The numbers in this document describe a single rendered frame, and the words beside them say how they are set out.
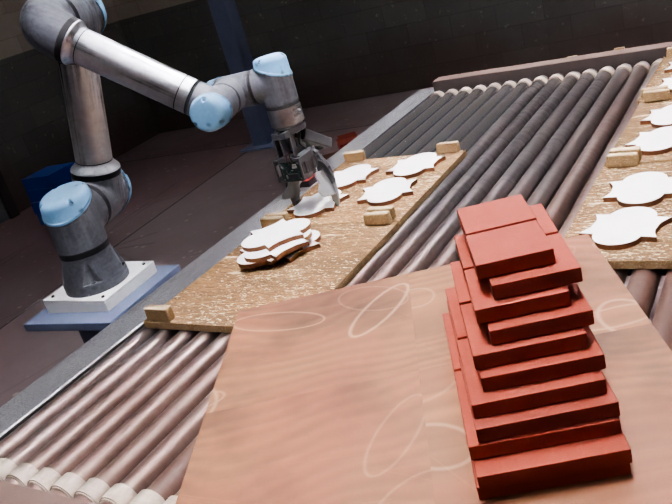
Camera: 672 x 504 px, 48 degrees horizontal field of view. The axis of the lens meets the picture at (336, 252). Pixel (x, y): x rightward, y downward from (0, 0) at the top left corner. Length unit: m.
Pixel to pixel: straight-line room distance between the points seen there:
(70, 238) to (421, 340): 1.05
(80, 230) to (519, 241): 1.23
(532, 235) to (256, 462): 0.35
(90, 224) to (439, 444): 1.19
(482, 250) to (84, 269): 1.23
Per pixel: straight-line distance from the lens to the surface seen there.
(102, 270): 1.78
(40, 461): 1.21
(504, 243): 0.69
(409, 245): 1.45
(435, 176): 1.74
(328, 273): 1.38
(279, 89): 1.62
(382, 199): 1.64
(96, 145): 1.83
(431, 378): 0.82
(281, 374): 0.91
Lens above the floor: 1.49
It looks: 22 degrees down
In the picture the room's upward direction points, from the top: 16 degrees counter-clockwise
